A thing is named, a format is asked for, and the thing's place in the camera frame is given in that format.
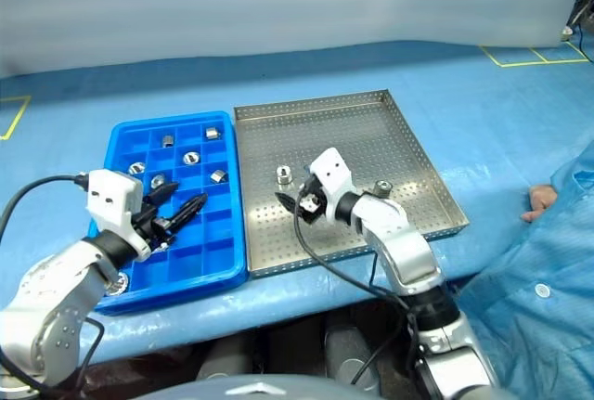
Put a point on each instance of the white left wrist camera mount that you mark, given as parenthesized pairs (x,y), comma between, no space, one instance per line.
(111,200)

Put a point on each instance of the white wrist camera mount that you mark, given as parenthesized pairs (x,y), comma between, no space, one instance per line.
(334,177)
(111,200)

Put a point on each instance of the person's bare hand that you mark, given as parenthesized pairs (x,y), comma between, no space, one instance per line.
(542,198)

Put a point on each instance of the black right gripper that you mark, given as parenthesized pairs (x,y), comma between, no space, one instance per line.
(315,196)

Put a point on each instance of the white foam backdrop sheet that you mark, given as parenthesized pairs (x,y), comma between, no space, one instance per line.
(278,1)

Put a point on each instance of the blue compartment tray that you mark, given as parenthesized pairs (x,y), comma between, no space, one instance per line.
(195,251)

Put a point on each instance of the large grey rounded cylinder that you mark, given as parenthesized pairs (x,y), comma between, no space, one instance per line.
(348,358)

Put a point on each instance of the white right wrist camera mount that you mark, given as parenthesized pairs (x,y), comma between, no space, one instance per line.
(334,177)

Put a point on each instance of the perforated metal tray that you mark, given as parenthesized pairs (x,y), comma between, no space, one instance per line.
(371,140)

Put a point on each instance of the small white round object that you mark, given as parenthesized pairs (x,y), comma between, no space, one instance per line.
(566,32)

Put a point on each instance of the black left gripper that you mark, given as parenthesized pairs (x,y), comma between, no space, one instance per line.
(151,226)

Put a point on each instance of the grey robot torso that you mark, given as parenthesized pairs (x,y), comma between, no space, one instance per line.
(255,390)

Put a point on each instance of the person in blue coat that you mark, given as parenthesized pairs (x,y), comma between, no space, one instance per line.
(547,279)

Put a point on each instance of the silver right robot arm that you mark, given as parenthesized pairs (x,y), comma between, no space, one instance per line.
(399,242)

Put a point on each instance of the small grey rounded cylinder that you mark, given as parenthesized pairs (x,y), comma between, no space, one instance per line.
(225,365)

